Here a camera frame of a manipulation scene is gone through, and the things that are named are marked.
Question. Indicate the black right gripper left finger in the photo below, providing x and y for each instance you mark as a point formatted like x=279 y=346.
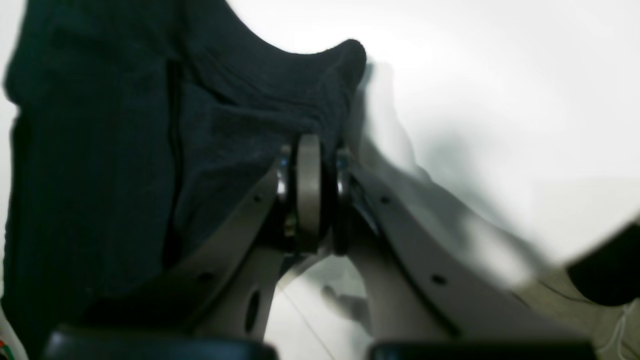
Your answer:
x=214 y=304

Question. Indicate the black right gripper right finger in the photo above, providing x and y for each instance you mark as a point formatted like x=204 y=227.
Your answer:
x=424 y=304

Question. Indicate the black T-shirt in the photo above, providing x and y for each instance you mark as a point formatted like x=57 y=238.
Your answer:
x=141 y=124

